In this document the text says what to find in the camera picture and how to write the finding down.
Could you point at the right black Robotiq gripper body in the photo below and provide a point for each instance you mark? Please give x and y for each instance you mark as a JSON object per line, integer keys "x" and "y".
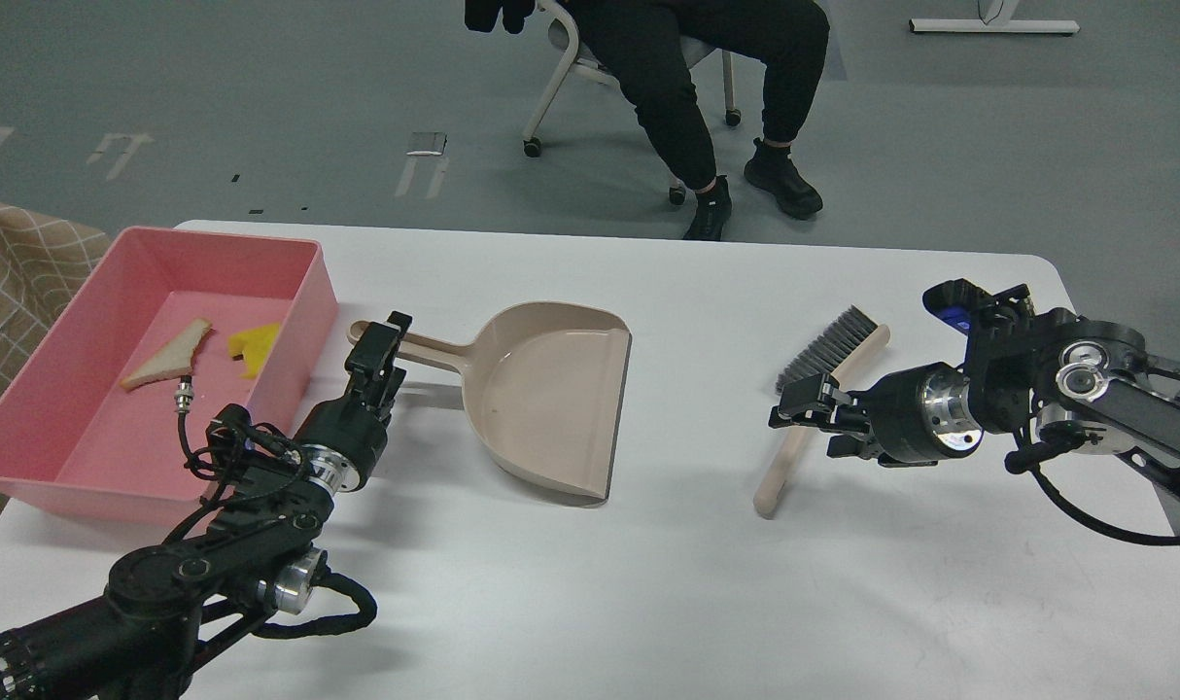
{"x": 919, "y": 417}

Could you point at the seated person in black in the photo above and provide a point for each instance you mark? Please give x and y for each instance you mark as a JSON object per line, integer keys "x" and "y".
{"x": 639, "y": 43}

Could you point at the bread slice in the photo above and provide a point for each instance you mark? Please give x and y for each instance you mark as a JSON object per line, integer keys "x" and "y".
{"x": 173, "y": 359}

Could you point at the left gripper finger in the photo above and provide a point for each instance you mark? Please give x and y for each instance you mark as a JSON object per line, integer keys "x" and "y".
{"x": 361, "y": 364}
{"x": 388, "y": 376}

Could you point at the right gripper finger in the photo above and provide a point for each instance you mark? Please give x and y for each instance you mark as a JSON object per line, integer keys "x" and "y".
{"x": 817, "y": 401}
{"x": 866, "y": 447}

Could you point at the beige hand brush black bristles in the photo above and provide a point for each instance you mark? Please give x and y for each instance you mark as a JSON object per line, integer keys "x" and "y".
{"x": 837, "y": 355}

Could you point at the grey floor socket plate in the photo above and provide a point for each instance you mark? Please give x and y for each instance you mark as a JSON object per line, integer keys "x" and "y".
{"x": 427, "y": 144}

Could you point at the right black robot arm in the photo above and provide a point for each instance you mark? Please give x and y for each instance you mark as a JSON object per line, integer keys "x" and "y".
{"x": 1057, "y": 382}

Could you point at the yellow green sponge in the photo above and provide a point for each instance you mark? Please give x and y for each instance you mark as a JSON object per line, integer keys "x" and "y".
{"x": 252, "y": 348}

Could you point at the white office chair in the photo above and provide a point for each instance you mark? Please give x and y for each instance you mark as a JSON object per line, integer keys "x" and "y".
{"x": 578, "y": 60}

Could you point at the tan checkered cloth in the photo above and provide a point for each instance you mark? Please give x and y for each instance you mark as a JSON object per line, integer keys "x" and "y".
{"x": 44, "y": 260}

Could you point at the white desk base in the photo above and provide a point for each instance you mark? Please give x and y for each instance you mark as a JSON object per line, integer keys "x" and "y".
{"x": 995, "y": 17}

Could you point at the beige plastic dustpan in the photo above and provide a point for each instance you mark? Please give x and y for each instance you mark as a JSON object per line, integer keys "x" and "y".
{"x": 542, "y": 384}

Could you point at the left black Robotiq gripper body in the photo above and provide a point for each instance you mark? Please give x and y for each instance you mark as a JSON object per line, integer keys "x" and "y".
{"x": 342, "y": 441}

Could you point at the pink plastic bin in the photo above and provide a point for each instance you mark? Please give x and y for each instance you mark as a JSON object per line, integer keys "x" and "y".
{"x": 73, "y": 442}

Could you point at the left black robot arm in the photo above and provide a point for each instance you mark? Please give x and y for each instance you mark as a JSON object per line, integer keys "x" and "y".
{"x": 244, "y": 563}

